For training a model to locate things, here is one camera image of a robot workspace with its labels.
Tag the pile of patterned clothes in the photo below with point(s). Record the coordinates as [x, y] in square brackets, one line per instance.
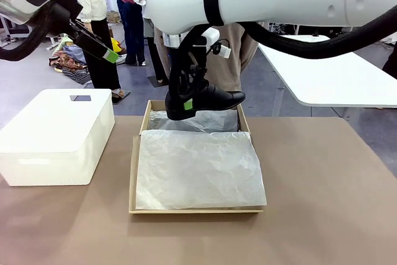
[68, 60]

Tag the brown cardboard shoe box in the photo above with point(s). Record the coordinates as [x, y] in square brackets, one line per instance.
[186, 212]

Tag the black fabric object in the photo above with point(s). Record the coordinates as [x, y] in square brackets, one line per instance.
[390, 66]

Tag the white metal table frame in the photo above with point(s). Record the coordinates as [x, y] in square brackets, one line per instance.
[15, 30]

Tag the white plastic storage box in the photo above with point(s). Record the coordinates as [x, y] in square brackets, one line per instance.
[46, 137]

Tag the black leather loafer shoe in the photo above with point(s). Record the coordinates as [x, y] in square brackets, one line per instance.
[217, 99]

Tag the yellow cloth item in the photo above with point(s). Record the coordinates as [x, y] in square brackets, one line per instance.
[115, 44]

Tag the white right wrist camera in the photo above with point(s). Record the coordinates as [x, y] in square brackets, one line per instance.
[214, 37]

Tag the small brown cardboard box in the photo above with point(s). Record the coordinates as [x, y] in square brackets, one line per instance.
[113, 16]

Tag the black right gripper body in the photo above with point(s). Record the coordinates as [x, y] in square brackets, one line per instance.
[186, 57]

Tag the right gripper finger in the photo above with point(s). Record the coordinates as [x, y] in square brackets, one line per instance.
[198, 75]
[187, 103]

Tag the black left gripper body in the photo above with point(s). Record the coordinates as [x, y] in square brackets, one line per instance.
[66, 7]

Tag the white tissue paper sheet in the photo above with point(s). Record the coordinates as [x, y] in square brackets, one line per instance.
[201, 172]

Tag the person in beige sweater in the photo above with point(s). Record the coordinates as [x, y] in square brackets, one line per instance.
[229, 60]

